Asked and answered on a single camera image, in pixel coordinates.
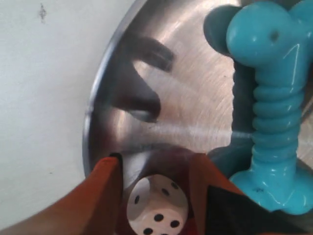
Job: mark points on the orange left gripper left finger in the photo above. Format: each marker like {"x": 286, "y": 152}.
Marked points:
{"x": 89, "y": 209}

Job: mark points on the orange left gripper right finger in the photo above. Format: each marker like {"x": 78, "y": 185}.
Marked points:
{"x": 219, "y": 207}

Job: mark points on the round silver metal plate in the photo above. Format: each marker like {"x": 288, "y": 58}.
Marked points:
{"x": 168, "y": 80}

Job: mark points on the small wooden die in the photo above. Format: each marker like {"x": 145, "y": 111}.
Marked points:
{"x": 157, "y": 206}

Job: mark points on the turquoise rubber bone toy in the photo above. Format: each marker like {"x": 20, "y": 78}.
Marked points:
{"x": 278, "y": 44}

